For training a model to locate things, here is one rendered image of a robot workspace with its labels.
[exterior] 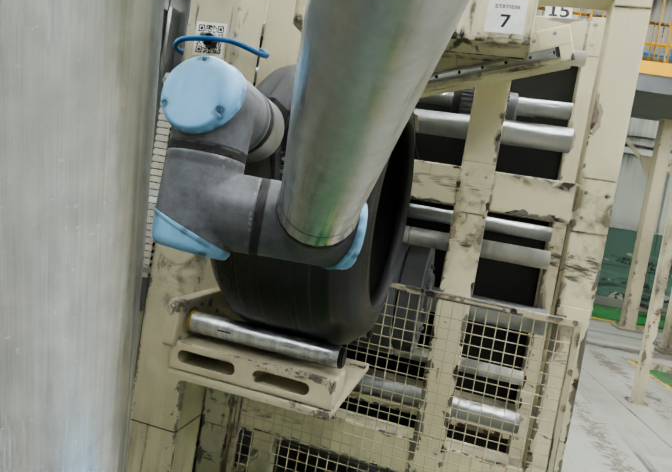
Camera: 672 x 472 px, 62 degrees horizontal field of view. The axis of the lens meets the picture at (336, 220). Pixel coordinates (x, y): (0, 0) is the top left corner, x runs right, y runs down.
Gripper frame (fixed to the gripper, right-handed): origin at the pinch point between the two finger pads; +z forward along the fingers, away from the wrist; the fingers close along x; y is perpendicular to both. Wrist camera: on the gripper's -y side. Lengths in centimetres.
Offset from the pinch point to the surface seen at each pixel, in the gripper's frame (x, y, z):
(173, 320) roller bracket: 25.1, -31.7, 14.9
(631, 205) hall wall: -274, 183, 996
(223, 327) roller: 15.7, -31.3, 18.7
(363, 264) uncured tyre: -12.4, -12.9, 10.5
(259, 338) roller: 7.4, -31.7, 18.6
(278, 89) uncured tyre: 9.5, 16.4, 7.0
